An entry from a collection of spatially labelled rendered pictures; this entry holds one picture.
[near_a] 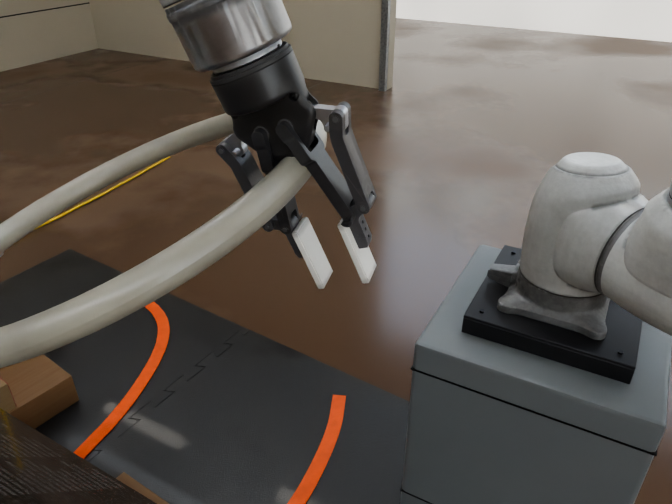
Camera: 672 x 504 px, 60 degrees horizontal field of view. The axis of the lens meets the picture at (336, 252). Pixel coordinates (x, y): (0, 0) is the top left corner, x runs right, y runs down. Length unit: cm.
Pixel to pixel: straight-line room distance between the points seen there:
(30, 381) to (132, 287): 173
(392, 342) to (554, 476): 125
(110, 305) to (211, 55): 20
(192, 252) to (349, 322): 194
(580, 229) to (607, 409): 28
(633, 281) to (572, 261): 10
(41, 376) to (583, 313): 169
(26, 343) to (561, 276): 79
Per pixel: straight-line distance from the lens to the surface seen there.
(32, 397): 210
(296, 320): 238
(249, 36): 47
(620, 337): 108
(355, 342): 227
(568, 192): 96
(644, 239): 89
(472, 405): 107
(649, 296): 92
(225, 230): 46
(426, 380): 107
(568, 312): 106
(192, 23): 48
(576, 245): 97
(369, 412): 199
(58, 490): 104
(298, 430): 194
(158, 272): 45
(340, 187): 53
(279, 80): 49
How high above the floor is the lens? 146
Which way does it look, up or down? 31 degrees down
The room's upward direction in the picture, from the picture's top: straight up
